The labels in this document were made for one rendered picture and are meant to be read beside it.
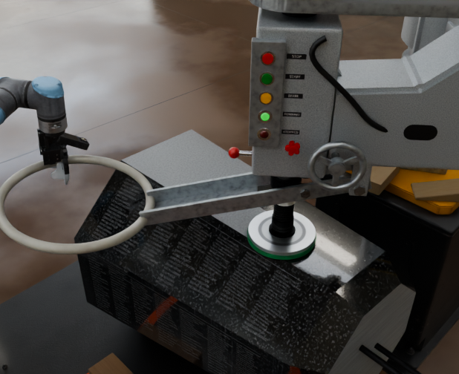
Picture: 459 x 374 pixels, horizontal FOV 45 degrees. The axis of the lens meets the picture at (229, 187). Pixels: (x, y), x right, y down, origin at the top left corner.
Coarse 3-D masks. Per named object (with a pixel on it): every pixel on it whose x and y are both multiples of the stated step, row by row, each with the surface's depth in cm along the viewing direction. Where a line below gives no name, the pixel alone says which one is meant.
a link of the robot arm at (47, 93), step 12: (36, 84) 172; (48, 84) 173; (60, 84) 175; (36, 96) 173; (48, 96) 172; (60, 96) 175; (36, 108) 176; (48, 108) 175; (60, 108) 177; (48, 120) 177
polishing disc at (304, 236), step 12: (264, 216) 182; (300, 216) 182; (252, 228) 177; (264, 228) 177; (300, 228) 177; (312, 228) 177; (252, 240) 173; (264, 240) 172; (276, 240) 172; (288, 240) 172; (300, 240) 172; (312, 240) 172; (276, 252) 168; (288, 252) 168; (300, 252) 169
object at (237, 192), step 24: (168, 192) 177; (192, 192) 177; (216, 192) 175; (240, 192) 172; (264, 192) 161; (288, 192) 160; (312, 192) 160; (336, 192) 159; (360, 192) 154; (144, 216) 170; (168, 216) 169; (192, 216) 168
